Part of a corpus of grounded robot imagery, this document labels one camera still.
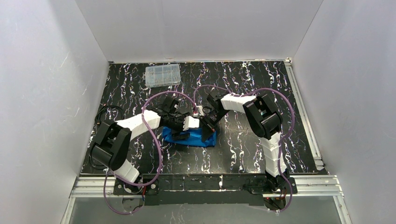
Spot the blue cloth napkin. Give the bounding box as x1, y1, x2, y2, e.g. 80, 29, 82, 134
162, 126, 217, 147

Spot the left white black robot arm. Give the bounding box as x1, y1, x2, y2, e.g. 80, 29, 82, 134
89, 97, 190, 187

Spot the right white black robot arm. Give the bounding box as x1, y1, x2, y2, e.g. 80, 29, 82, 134
200, 91, 287, 177

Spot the clear plastic compartment box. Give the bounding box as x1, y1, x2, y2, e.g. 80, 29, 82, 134
144, 63, 181, 88

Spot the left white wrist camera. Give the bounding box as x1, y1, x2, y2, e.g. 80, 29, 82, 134
183, 116, 200, 131

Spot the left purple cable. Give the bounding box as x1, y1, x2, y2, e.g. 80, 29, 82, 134
102, 90, 198, 216

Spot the purple cable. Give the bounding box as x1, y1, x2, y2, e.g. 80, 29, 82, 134
193, 84, 296, 214
102, 90, 198, 216

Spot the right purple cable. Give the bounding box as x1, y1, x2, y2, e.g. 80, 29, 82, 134
193, 84, 296, 214

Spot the black coiled cable yellow plug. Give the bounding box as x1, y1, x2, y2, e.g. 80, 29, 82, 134
88, 105, 125, 170

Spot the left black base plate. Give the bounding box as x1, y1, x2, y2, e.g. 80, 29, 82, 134
113, 178, 159, 196

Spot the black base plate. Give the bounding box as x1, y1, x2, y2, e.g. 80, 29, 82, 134
113, 178, 159, 196
244, 176, 298, 194

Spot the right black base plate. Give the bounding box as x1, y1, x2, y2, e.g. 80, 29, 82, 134
244, 176, 298, 194

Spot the right aluminium rail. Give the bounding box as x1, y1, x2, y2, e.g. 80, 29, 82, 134
284, 57, 325, 171

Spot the aluminium rail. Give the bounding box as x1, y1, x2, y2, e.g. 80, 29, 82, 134
71, 174, 344, 198
284, 57, 325, 171

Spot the front aluminium rail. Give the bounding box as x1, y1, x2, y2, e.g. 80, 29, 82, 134
71, 174, 344, 198

